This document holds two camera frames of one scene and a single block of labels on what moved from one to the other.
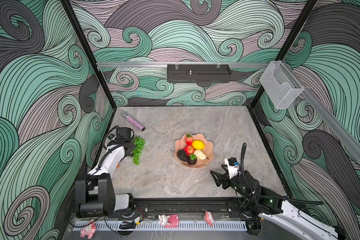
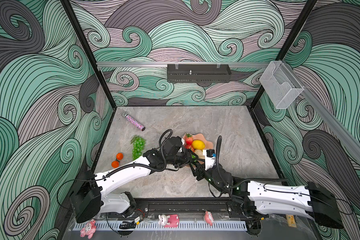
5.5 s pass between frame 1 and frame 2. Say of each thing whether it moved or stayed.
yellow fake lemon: stayed
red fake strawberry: stayed
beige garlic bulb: stayed
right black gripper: moved
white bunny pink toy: stayed
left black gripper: moved
